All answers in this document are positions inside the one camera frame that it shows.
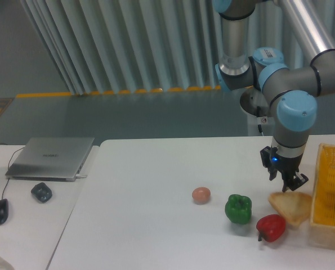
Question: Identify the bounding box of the black mouse cable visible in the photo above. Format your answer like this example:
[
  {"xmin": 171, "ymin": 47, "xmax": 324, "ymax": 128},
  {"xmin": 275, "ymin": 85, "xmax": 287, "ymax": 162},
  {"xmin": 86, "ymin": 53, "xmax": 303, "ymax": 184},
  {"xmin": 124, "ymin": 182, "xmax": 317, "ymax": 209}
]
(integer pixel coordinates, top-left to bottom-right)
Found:
[{"xmin": 0, "ymin": 143, "xmax": 26, "ymax": 201}]

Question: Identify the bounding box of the silver laptop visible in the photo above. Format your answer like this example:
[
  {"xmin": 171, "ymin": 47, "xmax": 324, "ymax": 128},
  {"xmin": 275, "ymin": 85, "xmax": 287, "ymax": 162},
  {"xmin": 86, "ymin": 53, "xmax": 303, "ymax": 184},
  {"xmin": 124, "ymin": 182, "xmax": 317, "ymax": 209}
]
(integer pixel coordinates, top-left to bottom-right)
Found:
[{"xmin": 6, "ymin": 137, "xmax": 94, "ymax": 182}]

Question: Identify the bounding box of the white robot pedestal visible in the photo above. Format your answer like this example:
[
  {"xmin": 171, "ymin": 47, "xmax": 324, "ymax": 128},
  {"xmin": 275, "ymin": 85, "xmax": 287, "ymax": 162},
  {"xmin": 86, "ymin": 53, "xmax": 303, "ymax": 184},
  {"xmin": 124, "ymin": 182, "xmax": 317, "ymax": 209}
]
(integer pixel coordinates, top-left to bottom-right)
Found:
[{"xmin": 240, "ymin": 87, "xmax": 275, "ymax": 136}]

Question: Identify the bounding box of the white folding partition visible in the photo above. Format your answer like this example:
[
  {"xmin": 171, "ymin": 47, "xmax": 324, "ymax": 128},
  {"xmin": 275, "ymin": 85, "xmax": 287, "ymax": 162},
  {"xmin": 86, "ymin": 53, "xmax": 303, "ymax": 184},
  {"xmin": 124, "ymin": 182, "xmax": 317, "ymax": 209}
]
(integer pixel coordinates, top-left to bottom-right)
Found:
[{"xmin": 22, "ymin": 1, "xmax": 335, "ymax": 96}]

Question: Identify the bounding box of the dark grey small case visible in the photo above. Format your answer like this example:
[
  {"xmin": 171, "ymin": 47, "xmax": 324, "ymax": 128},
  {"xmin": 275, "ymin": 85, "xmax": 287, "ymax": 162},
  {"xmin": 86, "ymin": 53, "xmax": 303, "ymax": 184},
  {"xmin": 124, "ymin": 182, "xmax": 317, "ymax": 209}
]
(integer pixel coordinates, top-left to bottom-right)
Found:
[{"xmin": 31, "ymin": 182, "xmax": 52, "ymax": 203}]

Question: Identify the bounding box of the brown egg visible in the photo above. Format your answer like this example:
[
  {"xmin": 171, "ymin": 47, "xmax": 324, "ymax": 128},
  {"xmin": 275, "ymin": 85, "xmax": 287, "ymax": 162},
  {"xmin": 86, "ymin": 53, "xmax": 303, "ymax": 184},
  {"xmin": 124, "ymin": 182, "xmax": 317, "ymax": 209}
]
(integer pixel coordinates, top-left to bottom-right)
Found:
[{"xmin": 191, "ymin": 187, "xmax": 211, "ymax": 205}]

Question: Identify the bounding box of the yellow wicker basket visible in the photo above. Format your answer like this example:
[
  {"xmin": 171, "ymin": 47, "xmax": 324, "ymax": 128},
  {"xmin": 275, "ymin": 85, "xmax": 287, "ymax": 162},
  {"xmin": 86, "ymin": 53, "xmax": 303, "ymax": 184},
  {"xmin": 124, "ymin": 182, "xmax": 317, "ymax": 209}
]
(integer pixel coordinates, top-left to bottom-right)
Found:
[{"xmin": 309, "ymin": 143, "xmax": 335, "ymax": 250}]

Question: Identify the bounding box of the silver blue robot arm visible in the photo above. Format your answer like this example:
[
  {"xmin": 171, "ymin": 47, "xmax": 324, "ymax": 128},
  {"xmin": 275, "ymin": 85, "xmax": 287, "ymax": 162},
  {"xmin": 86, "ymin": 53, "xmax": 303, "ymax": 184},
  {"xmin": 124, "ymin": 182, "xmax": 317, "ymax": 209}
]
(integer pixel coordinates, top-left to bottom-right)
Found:
[{"xmin": 212, "ymin": 1, "xmax": 335, "ymax": 191}]

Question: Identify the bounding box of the white usb plug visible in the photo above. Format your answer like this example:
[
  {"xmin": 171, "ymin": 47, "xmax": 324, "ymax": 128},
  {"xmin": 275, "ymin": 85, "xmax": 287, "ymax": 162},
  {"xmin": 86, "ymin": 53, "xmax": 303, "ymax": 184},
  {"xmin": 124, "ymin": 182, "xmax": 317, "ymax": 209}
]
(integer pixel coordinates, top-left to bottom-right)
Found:
[{"xmin": 75, "ymin": 174, "xmax": 87, "ymax": 179}]

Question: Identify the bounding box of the green bell pepper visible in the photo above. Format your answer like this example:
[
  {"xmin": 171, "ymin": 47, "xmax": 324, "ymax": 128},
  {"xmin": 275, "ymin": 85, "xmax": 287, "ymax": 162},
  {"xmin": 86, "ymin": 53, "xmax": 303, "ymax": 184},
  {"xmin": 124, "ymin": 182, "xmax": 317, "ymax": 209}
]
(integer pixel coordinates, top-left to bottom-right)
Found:
[{"xmin": 225, "ymin": 194, "xmax": 252, "ymax": 224}]

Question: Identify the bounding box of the red bell pepper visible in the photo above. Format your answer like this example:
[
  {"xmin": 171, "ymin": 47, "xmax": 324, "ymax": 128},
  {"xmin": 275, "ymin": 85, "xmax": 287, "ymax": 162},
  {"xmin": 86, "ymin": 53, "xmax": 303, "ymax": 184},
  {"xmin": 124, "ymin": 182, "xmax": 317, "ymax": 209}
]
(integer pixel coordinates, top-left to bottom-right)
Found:
[{"xmin": 256, "ymin": 214, "xmax": 286, "ymax": 242}]

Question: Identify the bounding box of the triangular toast bread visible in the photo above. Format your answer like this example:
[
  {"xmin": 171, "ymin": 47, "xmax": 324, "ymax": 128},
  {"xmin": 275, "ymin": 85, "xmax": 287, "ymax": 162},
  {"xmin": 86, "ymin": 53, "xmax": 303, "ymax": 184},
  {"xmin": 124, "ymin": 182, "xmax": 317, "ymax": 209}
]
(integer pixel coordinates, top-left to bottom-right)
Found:
[{"xmin": 268, "ymin": 191, "xmax": 312, "ymax": 227}]

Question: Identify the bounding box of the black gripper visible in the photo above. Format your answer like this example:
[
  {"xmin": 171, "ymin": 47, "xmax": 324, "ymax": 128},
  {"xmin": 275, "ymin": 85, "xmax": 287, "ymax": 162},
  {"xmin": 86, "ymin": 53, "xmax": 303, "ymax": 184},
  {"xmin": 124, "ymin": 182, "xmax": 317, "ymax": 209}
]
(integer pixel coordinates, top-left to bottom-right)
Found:
[{"xmin": 260, "ymin": 146, "xmax": 309, "ymax": 192}]

